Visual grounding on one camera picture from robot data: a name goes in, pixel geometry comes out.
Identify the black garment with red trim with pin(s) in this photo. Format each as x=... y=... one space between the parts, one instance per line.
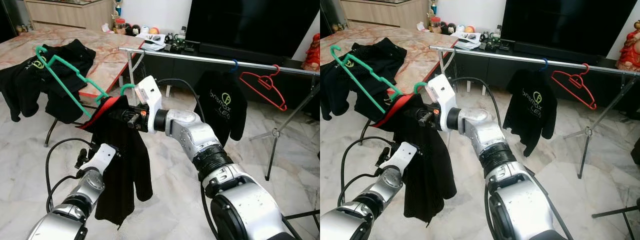
x=425 y=175
x=120 y=170

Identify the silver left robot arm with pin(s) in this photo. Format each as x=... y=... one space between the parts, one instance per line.
x=385 y=185
x=87 y=187

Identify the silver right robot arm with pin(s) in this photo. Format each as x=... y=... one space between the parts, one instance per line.
x=482 y=131
x=195 y=132

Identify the blue plastic hanger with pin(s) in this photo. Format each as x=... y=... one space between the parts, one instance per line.
x=235 y=69
x=544 y=66

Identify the red plastic hanger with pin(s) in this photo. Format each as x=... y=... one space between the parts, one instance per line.
x=575 y=80
x=264 y=81

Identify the marble-top folding table red edge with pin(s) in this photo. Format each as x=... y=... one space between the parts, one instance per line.
x=107 y=55
x=420 y=55

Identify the black tv cabinet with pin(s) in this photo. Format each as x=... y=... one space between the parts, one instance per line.
x=172 y=67
x=480 y=65

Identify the white paper stack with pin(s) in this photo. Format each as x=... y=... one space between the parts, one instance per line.
x=467 y=41
x=152 y=42

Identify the small dark gadgets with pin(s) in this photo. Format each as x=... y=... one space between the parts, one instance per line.
x=175 y=45
x=490 y=44

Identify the silver metal clothes rack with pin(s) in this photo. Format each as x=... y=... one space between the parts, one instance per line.
x=200 y=59
x=500 y=56

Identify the dark plush toys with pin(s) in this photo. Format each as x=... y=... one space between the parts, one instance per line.
x=449 y=28
x=132 y=30

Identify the black shirt with green logo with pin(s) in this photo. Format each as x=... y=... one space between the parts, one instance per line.
x=225 y=100
x=20 y=85
x=340 y=85
x=530 y=105

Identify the small orange ball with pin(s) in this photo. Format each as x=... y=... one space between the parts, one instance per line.
x=154 y=30
x=470 y=29

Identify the red lidded jar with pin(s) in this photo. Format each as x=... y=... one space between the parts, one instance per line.
x=120 y=26
x=436 y=25

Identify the hanging blue gold charm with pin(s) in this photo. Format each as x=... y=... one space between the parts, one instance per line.
x=117 y=7
x=433 y=6

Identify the beige wooden cabinet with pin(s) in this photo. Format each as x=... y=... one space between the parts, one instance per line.
x=70 y=15
x=385 y=14

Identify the red laughing buddha statue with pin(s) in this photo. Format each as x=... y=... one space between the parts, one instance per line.
x=630 y=50
x=312 y=55

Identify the black flat television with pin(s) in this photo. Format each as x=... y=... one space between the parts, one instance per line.
x=250 y=25
x=565 y=25

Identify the black tripod stand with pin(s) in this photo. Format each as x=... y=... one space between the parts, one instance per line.
x=615 y=208
x=305 y=214

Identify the dark brown fabric sofa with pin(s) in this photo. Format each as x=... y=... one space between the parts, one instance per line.
x=636 y=152

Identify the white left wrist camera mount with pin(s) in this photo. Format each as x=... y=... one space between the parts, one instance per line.
x=405 y=152
x=102 y=156

